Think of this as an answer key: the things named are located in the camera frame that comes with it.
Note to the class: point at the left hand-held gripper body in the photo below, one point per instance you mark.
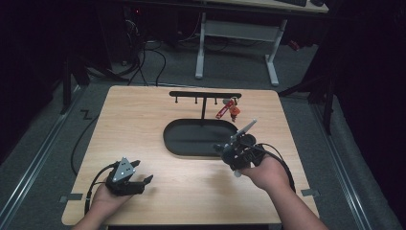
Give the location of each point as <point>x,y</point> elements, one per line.
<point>123,183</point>

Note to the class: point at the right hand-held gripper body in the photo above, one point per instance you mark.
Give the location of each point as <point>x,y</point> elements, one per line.
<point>244,153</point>

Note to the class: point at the black key holder stand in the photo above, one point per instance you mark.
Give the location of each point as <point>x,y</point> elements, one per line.
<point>194,139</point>

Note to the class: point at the person's left hand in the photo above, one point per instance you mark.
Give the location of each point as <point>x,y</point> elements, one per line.
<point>107,201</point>

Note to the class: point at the person's right hand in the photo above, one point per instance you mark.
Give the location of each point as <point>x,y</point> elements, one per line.
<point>269,174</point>

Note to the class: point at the grey tape piece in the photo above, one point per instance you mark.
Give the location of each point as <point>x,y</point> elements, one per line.
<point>309,192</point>
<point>72,197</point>

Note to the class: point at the black metal stand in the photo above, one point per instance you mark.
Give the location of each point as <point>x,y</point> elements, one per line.
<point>67,89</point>
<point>328,108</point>

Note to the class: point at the small red object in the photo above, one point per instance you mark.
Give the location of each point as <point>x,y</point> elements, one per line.
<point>293,45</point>

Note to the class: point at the dark computer tower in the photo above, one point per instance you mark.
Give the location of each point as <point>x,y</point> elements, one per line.
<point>132,32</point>

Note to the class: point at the black keyboard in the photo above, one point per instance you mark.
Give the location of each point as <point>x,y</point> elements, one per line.
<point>292,2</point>

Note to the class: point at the black mouse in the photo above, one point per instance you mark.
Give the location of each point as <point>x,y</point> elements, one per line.
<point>317,2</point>

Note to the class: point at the metal floor rail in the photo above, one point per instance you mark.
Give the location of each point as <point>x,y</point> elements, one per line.
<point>35,166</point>
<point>343,172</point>

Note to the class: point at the white frame desk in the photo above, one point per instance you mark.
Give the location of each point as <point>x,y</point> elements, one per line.
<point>239,31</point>

